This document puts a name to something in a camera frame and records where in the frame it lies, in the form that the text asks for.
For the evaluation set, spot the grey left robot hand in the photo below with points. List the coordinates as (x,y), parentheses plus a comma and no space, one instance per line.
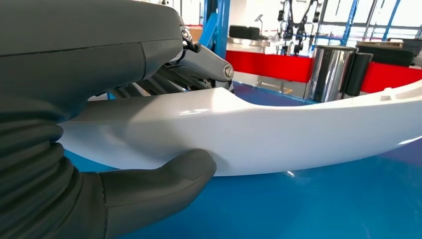
(82,39)

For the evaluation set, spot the black case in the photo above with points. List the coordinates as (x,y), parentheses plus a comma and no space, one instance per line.
(385,54)
(244,32)

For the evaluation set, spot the white desk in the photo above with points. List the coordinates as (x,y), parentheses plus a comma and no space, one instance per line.
(250,46)

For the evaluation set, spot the red barrier belt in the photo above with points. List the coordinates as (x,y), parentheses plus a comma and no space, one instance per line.
(270,66)

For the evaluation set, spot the black background robot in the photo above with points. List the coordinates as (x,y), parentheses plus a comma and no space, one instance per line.
(300,29)

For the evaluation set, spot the chrome barrier post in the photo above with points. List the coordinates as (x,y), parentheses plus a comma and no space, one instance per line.
(329,74)

